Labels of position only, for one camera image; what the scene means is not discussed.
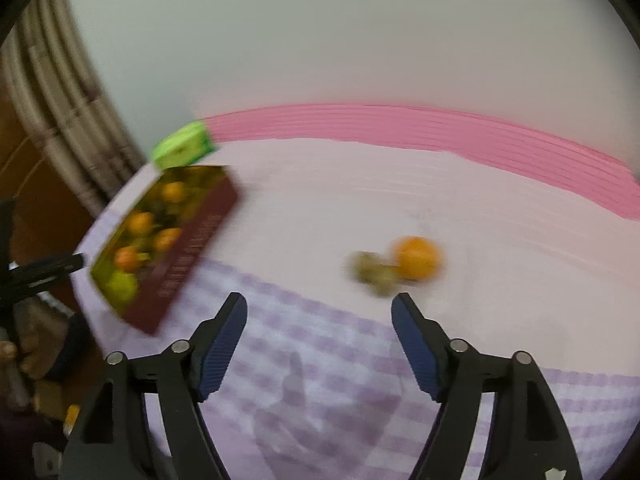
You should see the maroon candy box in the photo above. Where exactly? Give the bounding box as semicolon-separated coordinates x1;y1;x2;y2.
90;164;238;337

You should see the pink and purple checked cloth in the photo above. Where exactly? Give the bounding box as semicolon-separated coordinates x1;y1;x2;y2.
70;103;640;480

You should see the green tissue pack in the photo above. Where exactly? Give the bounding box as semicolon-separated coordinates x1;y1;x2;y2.
150;120;220;171

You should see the large orange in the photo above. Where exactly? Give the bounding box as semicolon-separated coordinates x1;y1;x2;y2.
391;236;445;282

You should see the green-brown longan pair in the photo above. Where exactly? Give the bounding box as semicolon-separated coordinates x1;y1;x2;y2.
367;265;403;297

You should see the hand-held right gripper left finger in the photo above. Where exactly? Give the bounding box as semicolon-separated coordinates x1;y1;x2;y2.
59;291;248;480

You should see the green round fruit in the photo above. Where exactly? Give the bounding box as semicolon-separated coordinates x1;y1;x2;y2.
102;270;138;307

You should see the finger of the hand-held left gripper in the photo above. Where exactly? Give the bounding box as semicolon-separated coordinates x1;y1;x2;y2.
7;254;86;281
0;275;56;307

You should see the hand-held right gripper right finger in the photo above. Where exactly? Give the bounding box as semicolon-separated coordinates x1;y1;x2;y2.
391;291;583;480

